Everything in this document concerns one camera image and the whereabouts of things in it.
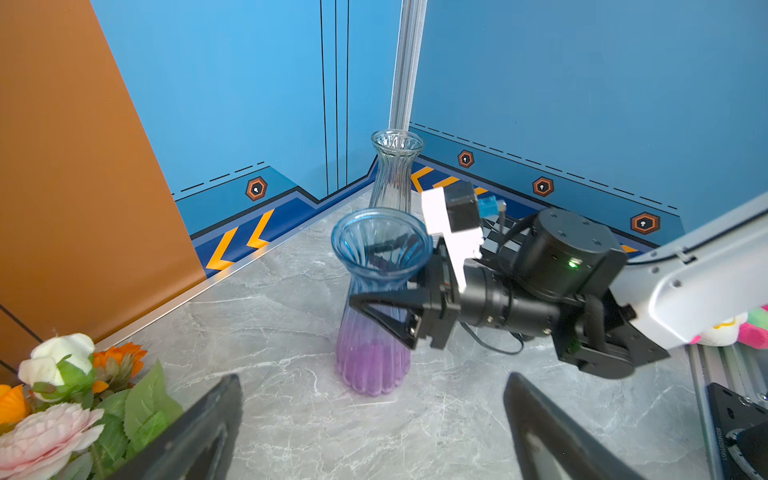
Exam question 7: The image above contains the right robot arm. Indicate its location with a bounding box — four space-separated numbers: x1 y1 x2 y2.
349 182 767 379

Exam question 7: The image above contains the right aluminium corner post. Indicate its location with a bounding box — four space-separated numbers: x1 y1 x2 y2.
388 0 428 130

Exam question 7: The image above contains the clear grey glass vase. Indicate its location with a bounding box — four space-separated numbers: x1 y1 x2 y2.
369 129 425 213

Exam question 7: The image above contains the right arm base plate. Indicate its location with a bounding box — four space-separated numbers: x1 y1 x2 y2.
706 383 767 479

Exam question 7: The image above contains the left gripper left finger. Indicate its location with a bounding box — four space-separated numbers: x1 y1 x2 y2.
111 374 243 480

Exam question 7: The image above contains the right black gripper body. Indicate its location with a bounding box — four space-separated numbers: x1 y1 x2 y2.
408 238 461 350

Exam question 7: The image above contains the blue purple glass vase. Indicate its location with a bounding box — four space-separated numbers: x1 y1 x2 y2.
331 208 433 397

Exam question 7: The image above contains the mixed flower bunch on table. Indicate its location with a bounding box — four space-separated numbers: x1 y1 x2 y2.
1 333 183 479

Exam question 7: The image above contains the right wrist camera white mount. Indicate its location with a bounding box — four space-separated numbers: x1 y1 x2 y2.
420 180 506 293

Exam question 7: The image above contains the pink green plush toy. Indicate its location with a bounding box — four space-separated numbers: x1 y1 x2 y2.
692 305 767 350

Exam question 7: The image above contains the black white checkerboard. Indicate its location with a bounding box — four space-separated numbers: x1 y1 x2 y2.
481 215 518 238

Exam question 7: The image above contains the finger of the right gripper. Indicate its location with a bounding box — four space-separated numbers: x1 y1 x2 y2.
365 236 434 270
349 289 423 350

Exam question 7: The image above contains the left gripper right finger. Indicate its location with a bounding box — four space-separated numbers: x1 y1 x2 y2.
503 372 641 479

